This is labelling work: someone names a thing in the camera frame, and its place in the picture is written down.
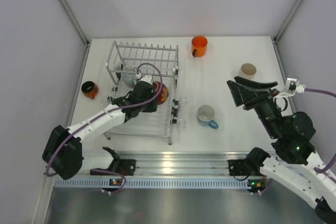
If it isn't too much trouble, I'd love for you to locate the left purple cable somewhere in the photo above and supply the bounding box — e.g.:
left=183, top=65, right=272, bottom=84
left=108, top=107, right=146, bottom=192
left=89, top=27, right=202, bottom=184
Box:
left=45, top=62, right=163, bottom=177

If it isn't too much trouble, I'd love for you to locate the red cup white inside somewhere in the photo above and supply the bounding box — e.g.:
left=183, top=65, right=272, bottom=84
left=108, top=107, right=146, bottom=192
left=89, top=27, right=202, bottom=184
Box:
left=153, top=81, right=169, bottom=105

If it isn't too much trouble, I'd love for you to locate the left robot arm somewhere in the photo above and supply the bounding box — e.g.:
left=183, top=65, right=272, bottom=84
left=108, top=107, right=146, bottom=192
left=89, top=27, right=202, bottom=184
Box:
left=42, top=76, right=157, bottom=180

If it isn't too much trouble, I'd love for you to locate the blue mug white inside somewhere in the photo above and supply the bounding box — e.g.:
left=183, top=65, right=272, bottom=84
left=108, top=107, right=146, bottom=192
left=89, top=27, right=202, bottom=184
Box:
left=196, top=105, right=219, bottom=129

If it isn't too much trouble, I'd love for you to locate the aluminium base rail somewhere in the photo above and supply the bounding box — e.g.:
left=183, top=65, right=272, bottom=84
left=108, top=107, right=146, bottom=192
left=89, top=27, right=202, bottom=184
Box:
left=78, top=151, right=279, bottom=180

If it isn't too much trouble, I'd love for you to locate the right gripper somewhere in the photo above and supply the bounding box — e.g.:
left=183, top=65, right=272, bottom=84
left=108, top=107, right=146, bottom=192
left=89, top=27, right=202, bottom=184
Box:
left=226, top=76, right=282, bottom=138

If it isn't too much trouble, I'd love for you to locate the beige handleless cup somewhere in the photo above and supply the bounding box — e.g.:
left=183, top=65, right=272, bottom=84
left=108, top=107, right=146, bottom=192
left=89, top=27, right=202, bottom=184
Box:
left=238, top=63, right=257, bottom=80

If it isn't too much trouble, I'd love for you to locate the clear hook lower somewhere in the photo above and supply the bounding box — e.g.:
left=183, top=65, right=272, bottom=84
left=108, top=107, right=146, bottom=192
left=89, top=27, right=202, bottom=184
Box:
left=176, top=119, right=186, bottom=130

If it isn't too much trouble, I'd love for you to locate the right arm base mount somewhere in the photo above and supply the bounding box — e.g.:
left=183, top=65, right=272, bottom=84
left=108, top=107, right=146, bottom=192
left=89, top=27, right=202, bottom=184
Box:
left=228, top=147, right=271, bottom=179

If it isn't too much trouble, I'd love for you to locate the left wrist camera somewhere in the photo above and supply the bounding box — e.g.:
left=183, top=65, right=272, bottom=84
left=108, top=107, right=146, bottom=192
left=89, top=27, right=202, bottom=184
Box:
left=136, top=73, right=153, bottom=84

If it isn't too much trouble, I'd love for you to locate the clear hook upper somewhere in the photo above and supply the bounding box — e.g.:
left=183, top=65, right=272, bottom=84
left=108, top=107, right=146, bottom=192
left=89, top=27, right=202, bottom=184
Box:
left=175, top=97, right=187, bottom=106

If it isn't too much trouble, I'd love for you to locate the slotted cable duct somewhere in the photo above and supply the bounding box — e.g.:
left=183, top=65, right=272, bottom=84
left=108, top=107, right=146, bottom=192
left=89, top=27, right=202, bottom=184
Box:
left=54, top=177, right=262, bottom=189

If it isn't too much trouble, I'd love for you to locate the grey-green ceramic mug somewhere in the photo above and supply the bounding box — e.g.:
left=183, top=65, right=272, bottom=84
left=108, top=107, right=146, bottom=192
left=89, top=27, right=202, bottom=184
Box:
left=122, top=68, right=139, bottom=88

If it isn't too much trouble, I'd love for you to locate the clear hook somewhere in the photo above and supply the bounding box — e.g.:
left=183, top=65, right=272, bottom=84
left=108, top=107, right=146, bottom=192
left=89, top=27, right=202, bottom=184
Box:
left=175, top=97, right=187, bottom=106
left=176, top=119, right=186, bottom=130

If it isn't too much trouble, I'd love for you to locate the small dark orange cup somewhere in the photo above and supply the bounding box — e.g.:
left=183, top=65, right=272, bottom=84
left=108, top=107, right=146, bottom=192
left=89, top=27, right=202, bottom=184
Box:
left=81, top=81, right=99, bottom=100

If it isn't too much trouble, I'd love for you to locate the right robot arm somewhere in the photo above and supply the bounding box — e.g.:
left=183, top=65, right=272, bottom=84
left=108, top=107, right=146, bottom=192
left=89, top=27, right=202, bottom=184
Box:
left=227, top=76, right=335, bottom=223

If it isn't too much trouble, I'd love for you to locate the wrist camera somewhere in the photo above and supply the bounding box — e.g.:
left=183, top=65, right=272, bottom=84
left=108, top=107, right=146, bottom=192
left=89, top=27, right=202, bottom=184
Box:
left=136, top=73, right=153, bottom=84
left=275, top=77, right=306, bottom=98

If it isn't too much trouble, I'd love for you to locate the orange mug black handle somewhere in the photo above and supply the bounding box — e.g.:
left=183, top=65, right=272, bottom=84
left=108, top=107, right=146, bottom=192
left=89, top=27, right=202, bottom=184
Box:
left=191, top=36, right=208, bottom=57

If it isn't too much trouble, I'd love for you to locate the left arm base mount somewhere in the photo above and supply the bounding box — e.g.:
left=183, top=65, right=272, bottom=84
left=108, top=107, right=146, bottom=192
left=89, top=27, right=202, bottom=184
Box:
left=90, top=147, right=136, bottom=176

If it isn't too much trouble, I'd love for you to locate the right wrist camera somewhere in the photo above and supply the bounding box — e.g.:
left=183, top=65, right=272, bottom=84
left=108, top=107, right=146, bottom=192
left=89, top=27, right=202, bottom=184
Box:
left=275, top=77, right=306, bottom=98

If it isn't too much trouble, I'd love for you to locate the white wire dish rack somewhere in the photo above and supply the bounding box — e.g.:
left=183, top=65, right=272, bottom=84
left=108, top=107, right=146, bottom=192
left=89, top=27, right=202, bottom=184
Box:
left=104, top=41, right=180, bottom=145

